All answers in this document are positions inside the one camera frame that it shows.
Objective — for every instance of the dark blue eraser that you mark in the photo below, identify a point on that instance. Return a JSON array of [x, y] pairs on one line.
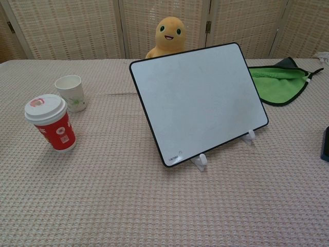
[[326, 144]]

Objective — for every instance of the white plastic easel stand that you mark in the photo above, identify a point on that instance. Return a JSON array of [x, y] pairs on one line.
[[201, 162]]

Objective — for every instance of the beige waffle tablecloth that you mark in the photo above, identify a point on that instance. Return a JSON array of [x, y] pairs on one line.
[[115, 193]]

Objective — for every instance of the yellow plush toy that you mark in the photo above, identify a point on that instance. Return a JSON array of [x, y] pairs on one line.
[[168, 33]]

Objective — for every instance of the white paper cup green print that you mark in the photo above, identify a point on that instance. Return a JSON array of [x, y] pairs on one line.
[[72, 92]]

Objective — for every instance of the red paper cup white lid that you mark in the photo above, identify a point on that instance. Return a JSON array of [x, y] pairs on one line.
[[52, 123]]

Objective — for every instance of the green microfibre cloth black trim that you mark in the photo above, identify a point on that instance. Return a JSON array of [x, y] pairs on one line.
[[277, 85]]

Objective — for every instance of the woven folding screen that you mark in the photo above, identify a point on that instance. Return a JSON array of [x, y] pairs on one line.
[[77, 28]]

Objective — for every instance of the white crumpled cloth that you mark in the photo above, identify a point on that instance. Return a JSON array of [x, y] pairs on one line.
[[322, 55]]

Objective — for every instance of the white board with black frame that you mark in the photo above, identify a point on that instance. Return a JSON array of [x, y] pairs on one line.
[[195, 103]]

